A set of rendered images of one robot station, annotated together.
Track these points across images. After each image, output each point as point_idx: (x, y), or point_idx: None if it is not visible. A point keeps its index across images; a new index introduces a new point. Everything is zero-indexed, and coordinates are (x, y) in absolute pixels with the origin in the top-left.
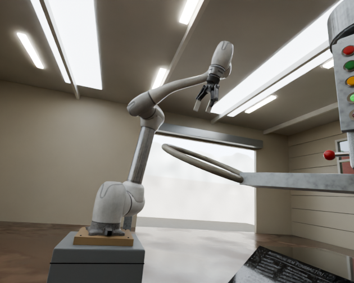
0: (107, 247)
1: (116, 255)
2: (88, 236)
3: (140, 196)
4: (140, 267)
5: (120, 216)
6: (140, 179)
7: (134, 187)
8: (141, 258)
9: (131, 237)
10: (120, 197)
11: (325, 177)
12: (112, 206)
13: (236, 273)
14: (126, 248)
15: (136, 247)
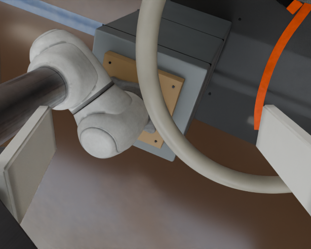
0: (186, 114)
1: (196, 102)
2: (158, 133)
3: (85, 65)
4: (210, 67)
5: (138, 103)
6: (59, 84)
7: (81, 91)
8: (208, 71)
9: (173, 82)
10: (131, 124)
11: None
12: (140, 129)
13: None
14: (195, 93)
15: (195, 78)
